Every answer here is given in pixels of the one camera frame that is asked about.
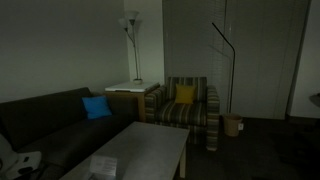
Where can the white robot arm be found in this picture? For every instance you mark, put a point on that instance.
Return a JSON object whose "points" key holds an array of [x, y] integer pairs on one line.
{"points": [[10, 158]]}

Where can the dark fabric sofa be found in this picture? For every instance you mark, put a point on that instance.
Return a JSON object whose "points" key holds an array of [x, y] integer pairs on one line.
{"points": [[66, 133]]}

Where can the small white wall outlet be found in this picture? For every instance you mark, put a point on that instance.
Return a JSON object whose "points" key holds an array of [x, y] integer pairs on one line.
{"points": [[240, 126]]}

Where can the printed paper sign card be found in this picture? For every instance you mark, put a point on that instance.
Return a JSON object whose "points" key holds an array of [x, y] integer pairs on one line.
{"points": [[103, 165]]}

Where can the white top side table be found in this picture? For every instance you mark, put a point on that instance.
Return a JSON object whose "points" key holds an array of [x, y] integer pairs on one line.
{"points": [[131, 87]]}

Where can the blue cushion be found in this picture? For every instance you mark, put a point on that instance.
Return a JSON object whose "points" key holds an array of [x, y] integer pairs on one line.
{"points": [[96, 107]]}

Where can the yellow cushion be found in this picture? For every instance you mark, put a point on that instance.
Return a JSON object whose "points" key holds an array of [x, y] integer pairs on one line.
{"points": [[184, 94]]}

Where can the beige wastebasket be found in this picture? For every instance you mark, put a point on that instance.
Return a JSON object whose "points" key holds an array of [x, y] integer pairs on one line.
{"points": [[231, 125]]}

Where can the white floor lamp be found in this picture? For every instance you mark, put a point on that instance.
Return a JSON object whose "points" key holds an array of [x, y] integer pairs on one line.
{"points": [[135, 53]]}

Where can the grey window blinds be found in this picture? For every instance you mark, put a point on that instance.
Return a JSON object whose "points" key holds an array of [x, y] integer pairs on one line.
{"points": [[260, 60]]}

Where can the black floor lamp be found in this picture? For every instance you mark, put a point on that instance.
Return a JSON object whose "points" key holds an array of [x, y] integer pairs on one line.
{"points": [[232, 66]]}

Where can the striped armchair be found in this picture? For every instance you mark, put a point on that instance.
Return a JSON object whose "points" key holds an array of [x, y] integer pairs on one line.
{"points": [[183, 115]]}

